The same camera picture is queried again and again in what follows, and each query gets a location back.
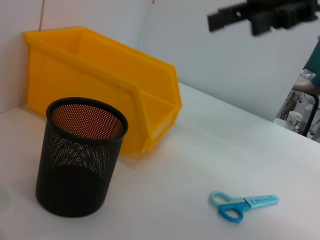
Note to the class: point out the blue sheathed scissors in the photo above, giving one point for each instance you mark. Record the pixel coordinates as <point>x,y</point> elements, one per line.
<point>262,200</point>

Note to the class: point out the person's bare forearm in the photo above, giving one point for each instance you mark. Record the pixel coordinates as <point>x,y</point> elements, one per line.
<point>303,85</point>

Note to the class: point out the person in green shirt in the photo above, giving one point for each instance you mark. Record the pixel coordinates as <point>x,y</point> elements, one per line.
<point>315,62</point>

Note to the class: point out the yellow plastic bin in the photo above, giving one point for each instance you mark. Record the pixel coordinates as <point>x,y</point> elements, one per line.
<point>87,82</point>

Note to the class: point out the black mesh pen holder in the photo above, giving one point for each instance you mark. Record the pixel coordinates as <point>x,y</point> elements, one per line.
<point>75,190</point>

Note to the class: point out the black metal frame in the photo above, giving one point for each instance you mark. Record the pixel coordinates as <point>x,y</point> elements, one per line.
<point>311,115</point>

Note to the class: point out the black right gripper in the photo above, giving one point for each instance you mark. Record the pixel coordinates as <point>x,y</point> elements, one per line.
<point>295,10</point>

